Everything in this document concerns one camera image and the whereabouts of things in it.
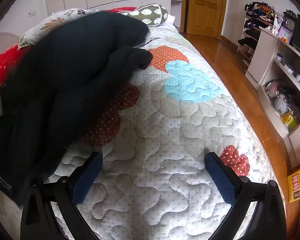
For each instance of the green polka dot pillow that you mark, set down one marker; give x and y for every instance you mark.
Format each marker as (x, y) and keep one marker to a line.
(152, 15)

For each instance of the heart pattern quilt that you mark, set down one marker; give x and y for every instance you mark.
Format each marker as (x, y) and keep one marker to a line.
(154, 184)

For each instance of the red pillow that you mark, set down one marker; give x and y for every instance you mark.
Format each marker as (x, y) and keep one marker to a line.
(9, 59)

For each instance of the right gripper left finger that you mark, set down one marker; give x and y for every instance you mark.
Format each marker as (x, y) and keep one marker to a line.
(38, 219)

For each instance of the black pants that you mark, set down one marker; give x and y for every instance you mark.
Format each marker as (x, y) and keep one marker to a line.
(61, 86)

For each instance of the floral white pillow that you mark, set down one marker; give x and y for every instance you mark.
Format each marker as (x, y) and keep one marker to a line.
(55, 20)

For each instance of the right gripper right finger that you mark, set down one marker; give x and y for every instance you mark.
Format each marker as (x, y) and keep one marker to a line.
(268, 220)

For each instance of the table clock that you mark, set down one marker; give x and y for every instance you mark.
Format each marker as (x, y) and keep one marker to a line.
(289, 20)

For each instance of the yellow shopping bag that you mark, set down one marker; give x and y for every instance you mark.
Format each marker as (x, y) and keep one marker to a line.
(294, 186)

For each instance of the white tv cabinet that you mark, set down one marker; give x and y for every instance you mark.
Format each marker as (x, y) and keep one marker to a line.
(275, 73)

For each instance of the wooden door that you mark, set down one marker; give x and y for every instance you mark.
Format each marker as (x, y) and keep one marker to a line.
(205, 17)

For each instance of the shoe rack with shoes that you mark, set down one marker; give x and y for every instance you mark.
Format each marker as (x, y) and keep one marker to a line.
(258, 16)

